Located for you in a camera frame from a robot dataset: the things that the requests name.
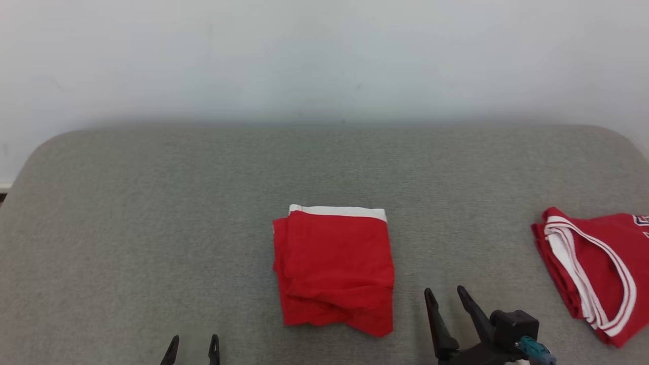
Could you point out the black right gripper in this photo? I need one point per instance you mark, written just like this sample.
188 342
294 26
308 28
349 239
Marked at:
481 356

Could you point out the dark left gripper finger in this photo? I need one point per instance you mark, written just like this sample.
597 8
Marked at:
214 352
171 354

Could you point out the red shorts with white trim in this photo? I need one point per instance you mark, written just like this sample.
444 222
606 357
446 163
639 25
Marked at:
334 268

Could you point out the red white Bulls jersey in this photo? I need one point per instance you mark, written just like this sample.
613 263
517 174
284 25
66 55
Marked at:
603 263

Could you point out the grey fabric sofa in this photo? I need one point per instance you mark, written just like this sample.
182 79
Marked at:
203 213

